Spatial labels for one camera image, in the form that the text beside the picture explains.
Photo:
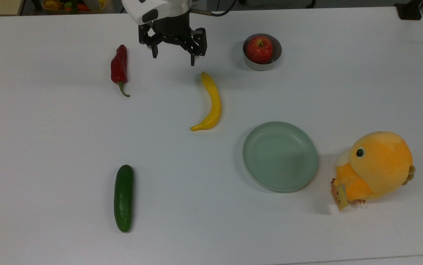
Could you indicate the small metal bowl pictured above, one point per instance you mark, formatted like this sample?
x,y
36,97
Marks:
x,y
259,67

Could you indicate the red apple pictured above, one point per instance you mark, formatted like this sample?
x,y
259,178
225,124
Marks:
x,y
260,50

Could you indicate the red chili pepper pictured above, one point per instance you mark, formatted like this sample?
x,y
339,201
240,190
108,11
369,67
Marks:
x,y
118,68

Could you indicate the clear box of toy fruit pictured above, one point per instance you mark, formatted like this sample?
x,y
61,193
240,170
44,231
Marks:
x,y
82,6

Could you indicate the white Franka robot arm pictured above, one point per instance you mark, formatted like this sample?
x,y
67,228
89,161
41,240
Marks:
x,y
152,9

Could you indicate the black table clamp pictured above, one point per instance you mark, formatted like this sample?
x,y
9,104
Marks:
x,y
410,11

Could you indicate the pale green plastic plate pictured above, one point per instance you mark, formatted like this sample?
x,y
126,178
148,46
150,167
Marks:
x,y
280,156

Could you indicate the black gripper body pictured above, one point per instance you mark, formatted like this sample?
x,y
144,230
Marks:
x,y
172,25

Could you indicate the green cucumber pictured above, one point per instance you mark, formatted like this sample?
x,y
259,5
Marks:
x,y
123,198

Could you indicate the orange plush toy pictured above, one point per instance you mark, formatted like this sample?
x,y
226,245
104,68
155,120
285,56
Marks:
x,y
380,162

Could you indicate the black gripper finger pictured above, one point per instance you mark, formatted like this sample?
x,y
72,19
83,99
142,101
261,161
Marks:
x,y
148,35
198,42

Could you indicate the yellow banana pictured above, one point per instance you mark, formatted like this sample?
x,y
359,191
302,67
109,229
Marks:
x,y
215,106

